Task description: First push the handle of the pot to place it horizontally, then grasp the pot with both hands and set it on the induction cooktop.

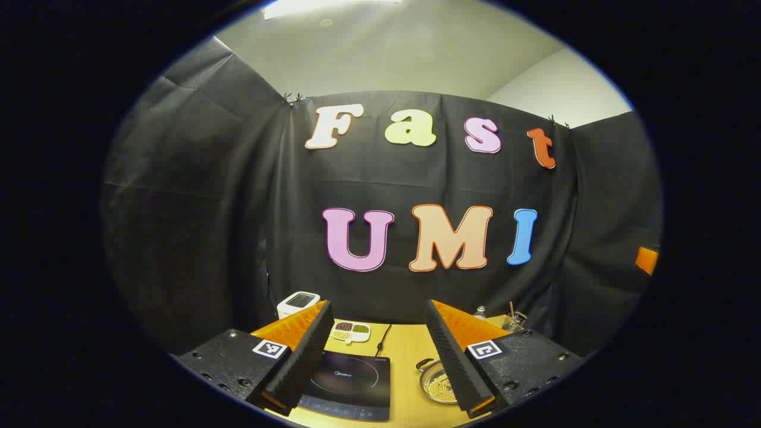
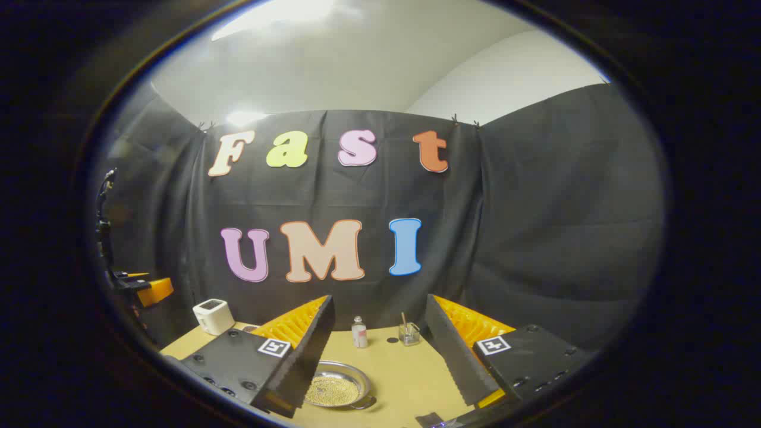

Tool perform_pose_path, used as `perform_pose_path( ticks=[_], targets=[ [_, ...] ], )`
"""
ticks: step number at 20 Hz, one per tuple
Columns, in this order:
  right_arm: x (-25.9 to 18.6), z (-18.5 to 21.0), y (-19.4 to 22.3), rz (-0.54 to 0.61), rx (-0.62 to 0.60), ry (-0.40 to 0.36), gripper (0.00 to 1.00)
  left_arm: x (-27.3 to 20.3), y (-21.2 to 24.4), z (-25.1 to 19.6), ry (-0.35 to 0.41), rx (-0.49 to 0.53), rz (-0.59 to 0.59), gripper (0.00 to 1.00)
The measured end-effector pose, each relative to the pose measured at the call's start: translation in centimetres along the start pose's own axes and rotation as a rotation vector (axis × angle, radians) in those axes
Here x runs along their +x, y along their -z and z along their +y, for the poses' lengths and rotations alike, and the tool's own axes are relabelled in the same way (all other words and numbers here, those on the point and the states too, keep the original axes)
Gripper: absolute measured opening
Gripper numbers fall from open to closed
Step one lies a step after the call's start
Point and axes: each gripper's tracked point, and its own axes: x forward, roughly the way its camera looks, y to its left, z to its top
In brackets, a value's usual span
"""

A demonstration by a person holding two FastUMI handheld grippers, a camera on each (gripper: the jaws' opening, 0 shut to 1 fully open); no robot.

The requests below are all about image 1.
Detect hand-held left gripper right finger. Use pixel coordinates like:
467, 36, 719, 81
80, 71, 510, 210
424, 299, 583, 418

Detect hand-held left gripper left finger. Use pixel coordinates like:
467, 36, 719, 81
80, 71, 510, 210
176, 300, 335, 417

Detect steel pot with soybeans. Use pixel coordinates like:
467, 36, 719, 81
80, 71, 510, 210
415, 358, 461, 405

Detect black induction cooktop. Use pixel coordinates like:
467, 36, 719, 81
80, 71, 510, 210
297, 350, 391, 423

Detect white divided dish of beans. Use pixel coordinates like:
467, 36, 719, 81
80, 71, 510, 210
331, 321, 372, 344

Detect white toaster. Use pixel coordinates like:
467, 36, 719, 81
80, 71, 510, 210
277, 291, 322, 320

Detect ceiling light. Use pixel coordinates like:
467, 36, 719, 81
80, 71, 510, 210
262, 0, 405, 20

